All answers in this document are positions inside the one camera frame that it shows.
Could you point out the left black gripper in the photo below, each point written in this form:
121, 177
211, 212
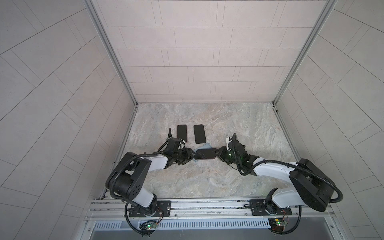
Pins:
187, 156

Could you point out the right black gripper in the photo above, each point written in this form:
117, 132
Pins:
220, 153

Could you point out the purple phone black screen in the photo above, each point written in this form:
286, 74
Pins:
182, 132

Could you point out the light blue phone case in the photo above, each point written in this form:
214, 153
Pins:
204, 146

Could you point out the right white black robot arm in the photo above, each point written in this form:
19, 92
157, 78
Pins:
308, 186

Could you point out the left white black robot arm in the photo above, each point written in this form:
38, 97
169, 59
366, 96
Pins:
126, 181

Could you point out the left green circuit board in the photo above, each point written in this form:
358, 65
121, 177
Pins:
149, 226

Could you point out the green circuit board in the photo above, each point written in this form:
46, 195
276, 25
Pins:
277, 225
149, 226

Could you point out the right green circuit board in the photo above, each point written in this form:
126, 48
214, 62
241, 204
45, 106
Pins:
277, 225

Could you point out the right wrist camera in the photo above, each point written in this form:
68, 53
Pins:
228, 140

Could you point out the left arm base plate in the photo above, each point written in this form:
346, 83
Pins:
163, 207

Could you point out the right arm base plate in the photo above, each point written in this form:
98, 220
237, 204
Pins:
267, 208

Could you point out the aluminium mounting rail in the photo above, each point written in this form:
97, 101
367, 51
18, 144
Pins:
194, 208

